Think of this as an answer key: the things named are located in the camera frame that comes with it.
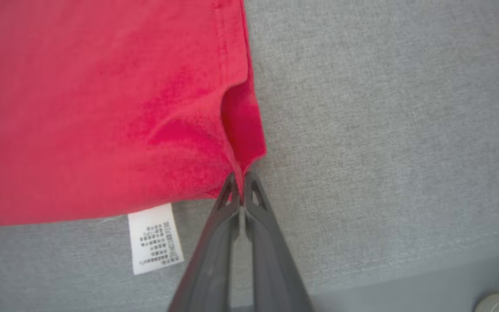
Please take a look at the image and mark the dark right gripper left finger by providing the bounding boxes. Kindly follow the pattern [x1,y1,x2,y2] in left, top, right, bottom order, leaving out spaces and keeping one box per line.
[167,171,241,312]

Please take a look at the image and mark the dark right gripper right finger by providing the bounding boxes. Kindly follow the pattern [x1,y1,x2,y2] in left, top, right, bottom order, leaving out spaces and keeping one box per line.
[243,170,315,312]

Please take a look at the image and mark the red white jersey shirt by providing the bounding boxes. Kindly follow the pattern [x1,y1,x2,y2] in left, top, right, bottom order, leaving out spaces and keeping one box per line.
[0,0,268,276]

